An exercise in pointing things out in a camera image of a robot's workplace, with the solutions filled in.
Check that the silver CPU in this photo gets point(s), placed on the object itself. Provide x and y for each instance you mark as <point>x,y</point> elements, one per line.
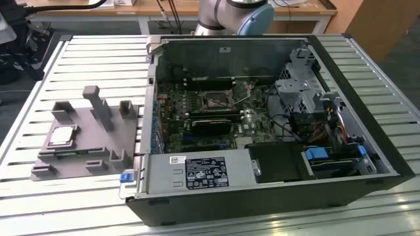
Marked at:
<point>61,135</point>

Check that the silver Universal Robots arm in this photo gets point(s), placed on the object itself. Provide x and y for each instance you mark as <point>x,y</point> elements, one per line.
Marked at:
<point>213,14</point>

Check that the black RAM slot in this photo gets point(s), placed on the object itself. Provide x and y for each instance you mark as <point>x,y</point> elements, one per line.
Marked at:
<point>214,118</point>
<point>213,114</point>

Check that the CPU socket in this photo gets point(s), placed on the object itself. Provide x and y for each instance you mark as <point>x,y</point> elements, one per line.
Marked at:
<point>217,100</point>

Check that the black graphics card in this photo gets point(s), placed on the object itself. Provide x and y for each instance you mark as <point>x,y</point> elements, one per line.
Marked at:
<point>209,127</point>

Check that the locking lever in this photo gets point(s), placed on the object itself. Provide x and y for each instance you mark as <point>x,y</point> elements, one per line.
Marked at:
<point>242,99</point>

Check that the green motherboard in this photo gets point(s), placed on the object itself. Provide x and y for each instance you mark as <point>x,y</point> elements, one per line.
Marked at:
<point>258,127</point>

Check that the silver drive cage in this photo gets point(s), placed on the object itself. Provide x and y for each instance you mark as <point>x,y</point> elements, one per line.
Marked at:
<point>288,93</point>

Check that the silver power supply unit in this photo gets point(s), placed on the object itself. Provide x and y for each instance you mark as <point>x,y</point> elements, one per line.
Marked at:
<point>164,172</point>

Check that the black plastic shroud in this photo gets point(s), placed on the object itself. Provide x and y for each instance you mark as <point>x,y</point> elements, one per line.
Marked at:
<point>278,162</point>

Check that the blue case latch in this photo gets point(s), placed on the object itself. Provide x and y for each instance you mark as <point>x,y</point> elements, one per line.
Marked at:
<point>126,177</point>

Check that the grey parts rack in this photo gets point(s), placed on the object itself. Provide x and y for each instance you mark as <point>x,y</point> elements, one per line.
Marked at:
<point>97,137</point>

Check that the blue disk carrier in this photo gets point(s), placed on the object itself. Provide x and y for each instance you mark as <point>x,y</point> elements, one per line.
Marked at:
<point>316,153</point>

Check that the black open PC case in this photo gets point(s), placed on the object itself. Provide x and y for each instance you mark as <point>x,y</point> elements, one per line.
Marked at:
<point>229,209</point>

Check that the green RAM stick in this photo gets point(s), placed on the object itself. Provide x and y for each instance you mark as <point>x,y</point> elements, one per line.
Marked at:
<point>68,154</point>

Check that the blue plastic clip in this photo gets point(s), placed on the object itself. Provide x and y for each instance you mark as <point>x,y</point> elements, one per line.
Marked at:
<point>361,150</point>

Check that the wooden desk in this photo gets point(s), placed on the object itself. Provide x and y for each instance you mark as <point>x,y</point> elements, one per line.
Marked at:
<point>97,12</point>

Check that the black equipment stand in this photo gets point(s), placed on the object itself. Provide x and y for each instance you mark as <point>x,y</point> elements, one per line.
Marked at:
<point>22,54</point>

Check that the wooden cabinet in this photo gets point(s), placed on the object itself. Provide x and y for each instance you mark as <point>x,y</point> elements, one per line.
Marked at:
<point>384,24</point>

